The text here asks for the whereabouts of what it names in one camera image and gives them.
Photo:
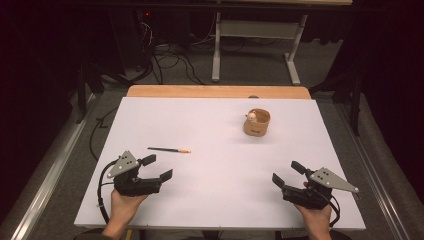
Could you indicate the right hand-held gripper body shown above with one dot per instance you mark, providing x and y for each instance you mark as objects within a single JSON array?
[{"x": 310, "y": 196}]

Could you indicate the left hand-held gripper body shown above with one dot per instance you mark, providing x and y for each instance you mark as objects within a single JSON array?
[{"x": 133, "y": 186}]

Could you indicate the black pencil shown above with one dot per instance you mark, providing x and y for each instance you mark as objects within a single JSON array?
[{"x": 168, "y": 150}]

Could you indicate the wooden pen holder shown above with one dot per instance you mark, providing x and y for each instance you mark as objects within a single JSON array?
[{"x": 256, "y": 127}]

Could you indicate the person's right hand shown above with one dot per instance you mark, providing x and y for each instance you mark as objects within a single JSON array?
[{"x": 316, "y": 218}]

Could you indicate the person's left hand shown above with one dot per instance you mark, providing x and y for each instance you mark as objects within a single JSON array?
[{"x": 125, "y": 208}]

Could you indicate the white board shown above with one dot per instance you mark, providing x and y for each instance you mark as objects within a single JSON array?
[{"x": 216, "y": 186}]

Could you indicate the black metal stand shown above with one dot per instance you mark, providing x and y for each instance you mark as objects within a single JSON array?
[
  {"x": 356, "y": 106},
  {"x": 82, "y": 96}
]

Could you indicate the wooden table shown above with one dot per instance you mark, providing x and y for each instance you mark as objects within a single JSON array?
[{"x": 200, "y": 91}]

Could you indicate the black computer tower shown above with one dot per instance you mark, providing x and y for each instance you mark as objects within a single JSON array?
[{"x": 131, "y": 36}]

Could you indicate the aluminium floor rail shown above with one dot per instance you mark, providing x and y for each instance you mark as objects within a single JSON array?
[
  {"x": 50, "y": 176},
  {"x": 376, "y": 170}
]

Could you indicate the white metal desk frame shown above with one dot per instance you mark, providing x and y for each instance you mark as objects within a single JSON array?
[{"x": 258, "y": 29}]

